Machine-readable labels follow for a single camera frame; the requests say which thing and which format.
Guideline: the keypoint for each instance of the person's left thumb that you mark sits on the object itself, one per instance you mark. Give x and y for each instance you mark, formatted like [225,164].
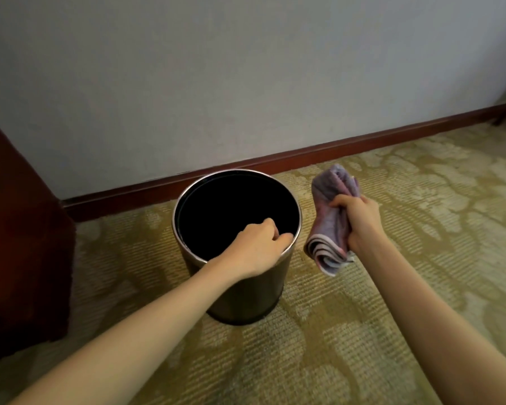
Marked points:
[284,241]

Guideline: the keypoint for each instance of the person's right fingers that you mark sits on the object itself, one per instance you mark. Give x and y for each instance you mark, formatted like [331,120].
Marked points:
[342,200]

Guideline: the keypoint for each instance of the person's left forearm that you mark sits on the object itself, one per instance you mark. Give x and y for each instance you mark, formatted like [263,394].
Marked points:
[143,333]

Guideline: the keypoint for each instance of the round metal trash bin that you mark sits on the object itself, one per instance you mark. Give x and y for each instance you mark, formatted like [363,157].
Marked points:
[246,305]

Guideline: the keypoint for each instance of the person's left hand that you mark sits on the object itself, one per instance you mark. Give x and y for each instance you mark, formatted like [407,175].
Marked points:
[253,250]

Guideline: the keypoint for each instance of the person's right hand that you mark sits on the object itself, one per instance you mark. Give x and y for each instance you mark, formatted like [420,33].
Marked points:
[364,223]

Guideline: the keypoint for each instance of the dark red wooden baseboard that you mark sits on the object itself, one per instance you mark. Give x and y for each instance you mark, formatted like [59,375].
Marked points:
[320,152]

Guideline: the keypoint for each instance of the purple cloth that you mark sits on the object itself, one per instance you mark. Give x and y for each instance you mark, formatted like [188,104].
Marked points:
[332,225]

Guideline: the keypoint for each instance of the person's right forearm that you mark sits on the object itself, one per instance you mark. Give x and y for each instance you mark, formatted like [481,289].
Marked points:
[430,324]

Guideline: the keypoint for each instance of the dark red wooden cabinet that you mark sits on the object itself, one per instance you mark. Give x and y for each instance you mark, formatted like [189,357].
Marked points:
[21,248]

